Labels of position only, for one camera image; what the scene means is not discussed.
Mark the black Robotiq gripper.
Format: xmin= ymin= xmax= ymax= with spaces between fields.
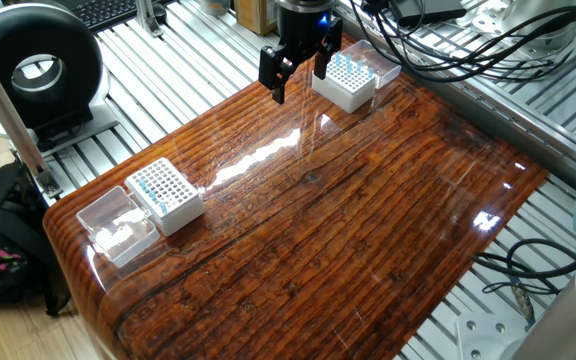
xmin=258 ymin=3 xmax=343 ymax=105

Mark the white pipette tip rack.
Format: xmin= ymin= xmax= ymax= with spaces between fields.
xmin=311 ymin=53 xmax=378 ymax=114
xmin=124 ymin=156 xmax=206 ymax=237

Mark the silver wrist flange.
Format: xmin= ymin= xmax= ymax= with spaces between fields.
xmin=275 ymin=0 xmax=337 ymax=12

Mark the brown cardboard box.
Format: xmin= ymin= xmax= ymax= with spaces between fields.
xmin=232 ymin=0 xmax=282 ymax=36

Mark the clear plastic rack lid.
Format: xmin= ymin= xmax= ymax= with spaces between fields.
xmin=340 ymin=39 xmax=403 ymax=90
xmin=76 ymin=185 xmax=161 ymax=269

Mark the black power adapter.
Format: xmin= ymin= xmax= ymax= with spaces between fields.
xmin=395 ymin=0 xmax=482 ymax=27

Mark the black computer keyboard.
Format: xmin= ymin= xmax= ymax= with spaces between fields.
xmin=57 ymin=0 xmax=169 ymax=32

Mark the silver round metal flange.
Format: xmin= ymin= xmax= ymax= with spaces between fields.
xmin=457 ymin=0 xmax=576 ymax=52

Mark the black backpack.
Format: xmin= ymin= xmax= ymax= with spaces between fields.
xmin=0 ymin=159 xmax=72 ymax=317

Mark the small metal bracket stand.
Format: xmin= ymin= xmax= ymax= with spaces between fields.
xmin=135 ymin=0 xmax=164 ymax=37

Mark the aluminium frame post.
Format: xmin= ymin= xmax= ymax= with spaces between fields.
xmin=0 ymin=29 xmax=64 ymax=199

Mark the black base cable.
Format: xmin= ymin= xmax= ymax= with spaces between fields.
xmin=471 ymin=237 xmax=576 ymax=296

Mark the grey metal cable plug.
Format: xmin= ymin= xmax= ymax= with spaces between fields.
xmin=511 ymin=279 xmax=537 ymax=326

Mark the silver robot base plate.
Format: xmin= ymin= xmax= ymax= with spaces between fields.
xmin=455 ymin=312 xmax=530 ymax=360

